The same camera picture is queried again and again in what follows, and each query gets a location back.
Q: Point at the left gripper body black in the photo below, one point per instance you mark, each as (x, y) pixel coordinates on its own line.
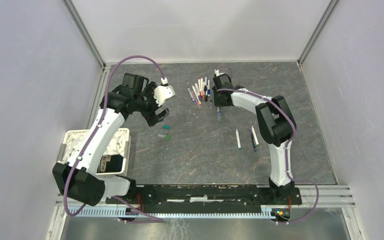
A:
(151, 103)

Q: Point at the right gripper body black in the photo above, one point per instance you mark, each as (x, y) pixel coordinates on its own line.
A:
(217, 100)

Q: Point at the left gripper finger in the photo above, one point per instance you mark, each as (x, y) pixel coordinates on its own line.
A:
(164, 113)
(152, 120)

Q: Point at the teal capped white pen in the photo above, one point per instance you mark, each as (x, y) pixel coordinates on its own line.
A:
(238, 141)

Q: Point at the purple transparent pen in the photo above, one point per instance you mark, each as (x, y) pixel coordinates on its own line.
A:
(252, 140)

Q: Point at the green capped white pen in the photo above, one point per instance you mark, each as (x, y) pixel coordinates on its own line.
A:
(254, 135)

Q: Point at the blue transparent pen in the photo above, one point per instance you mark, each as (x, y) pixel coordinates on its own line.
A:
(218, 113)

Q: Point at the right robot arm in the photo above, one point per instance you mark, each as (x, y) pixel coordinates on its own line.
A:
(276, 125)

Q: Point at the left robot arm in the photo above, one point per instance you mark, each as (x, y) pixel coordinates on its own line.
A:
(77, 179)

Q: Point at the black capped pen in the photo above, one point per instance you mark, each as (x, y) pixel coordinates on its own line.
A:
(205, 89)

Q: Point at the white cloth in basket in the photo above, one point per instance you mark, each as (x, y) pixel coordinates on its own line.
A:
(74, 138)

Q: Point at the white plastic basket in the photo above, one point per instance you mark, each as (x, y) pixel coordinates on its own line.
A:
(115, 159)

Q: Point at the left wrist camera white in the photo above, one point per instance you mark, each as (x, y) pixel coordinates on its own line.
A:
(163, 92)

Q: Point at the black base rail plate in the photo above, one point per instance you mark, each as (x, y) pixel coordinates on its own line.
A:
(208, 199)

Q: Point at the white slotted cable duct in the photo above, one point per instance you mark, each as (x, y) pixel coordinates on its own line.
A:
(126, 212)

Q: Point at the aluminium frame rail left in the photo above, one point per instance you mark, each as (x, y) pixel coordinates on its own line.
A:
(81, 27)

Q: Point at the aluminium frame rail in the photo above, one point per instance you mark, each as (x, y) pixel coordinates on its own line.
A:
(332, 4)
(81, 27)

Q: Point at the aluminium frame rail right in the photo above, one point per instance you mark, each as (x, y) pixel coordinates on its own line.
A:
(332, 4)

